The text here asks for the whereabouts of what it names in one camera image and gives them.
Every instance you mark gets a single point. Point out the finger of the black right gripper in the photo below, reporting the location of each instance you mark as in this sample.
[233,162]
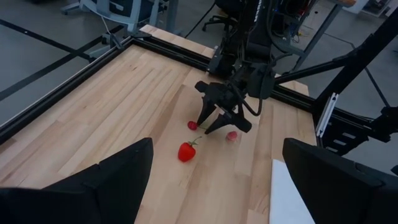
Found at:
[225,122]
[206,110]

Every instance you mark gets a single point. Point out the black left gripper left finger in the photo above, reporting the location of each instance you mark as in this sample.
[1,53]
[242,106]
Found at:
[93,193]

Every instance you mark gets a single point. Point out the desk with grey leg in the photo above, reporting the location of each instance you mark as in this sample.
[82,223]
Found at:
[317,38]

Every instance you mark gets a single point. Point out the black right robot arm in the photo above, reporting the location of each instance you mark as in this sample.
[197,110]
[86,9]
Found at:
[261,31]

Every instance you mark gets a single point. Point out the pink toy fruit piece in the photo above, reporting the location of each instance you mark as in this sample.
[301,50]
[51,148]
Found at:
[231,136]

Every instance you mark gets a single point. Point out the black office chair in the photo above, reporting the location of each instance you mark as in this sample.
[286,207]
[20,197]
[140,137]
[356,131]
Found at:
[217,20]

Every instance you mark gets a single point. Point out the white folded cloth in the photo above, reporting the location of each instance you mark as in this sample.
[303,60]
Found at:
[286,193]

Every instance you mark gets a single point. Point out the red toy strawberry with leaves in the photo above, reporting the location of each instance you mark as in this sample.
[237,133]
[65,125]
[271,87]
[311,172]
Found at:
[186,152]

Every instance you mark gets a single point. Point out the white metal bracket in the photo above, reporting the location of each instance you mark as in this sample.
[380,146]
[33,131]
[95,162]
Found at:
[326,115]

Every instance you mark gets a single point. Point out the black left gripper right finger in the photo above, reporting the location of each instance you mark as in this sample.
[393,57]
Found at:
[335,186]

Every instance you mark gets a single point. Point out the black aluminium table frame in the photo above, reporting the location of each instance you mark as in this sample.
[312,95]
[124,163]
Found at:
[62,90]

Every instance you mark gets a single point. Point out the red toy cherry with stem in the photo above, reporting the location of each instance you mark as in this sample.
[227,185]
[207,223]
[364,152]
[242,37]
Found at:
[192,125]

